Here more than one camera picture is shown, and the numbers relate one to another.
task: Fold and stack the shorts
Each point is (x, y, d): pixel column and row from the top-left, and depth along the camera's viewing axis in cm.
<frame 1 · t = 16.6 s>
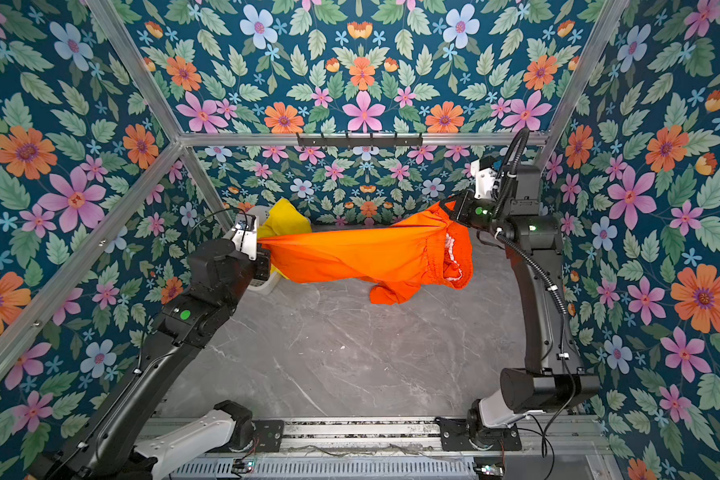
left hand: (257, 231, 65), fingers closed
right hand: (444, 199, 66), fingers closed
orange shorts: (427, 248, 76), point 31 cm above the table
yellow shorts: (287, 213, 112), point 12 cm above the table

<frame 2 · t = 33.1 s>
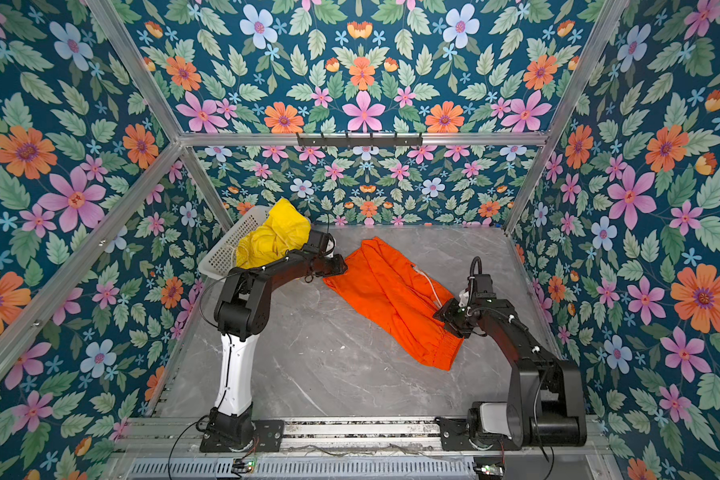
left hand: (347, 260, 104), fingers open
right hand: (437, 316, 88), fingers open
orange shorts: (401, 297, 98), point 3 cm above the table
the other named things where they were.

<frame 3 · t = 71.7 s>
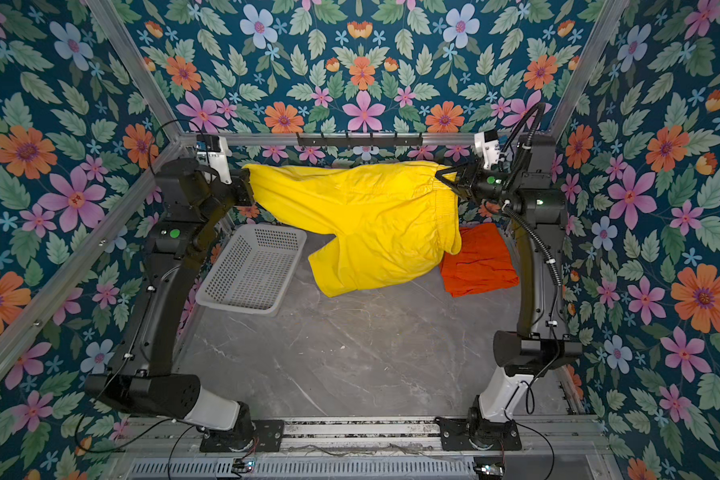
left hand: (244, 157, 63), fingers closed
right hand: (439, 172, 62), fingers closed
orange shorts: (483, 262, 108), point 3 cm above the table
yellow shorts: (392, 222, 78), point 33 cm above the table
white plastic laundry basket: (253, 267, 110), on the table

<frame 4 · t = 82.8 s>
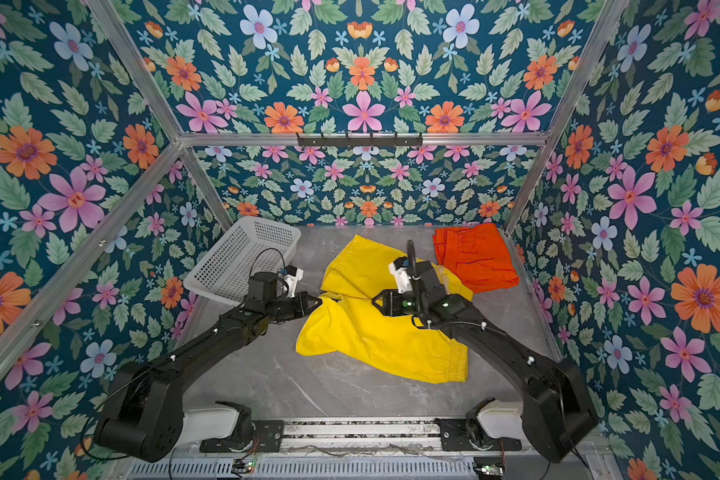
left hand: (324, 295, 83), fingers closed
right hand: (379, 297, 80), fingers open
yellow shorts: (347, 323, 87), point 8 cm above the table
the other named things where they were.

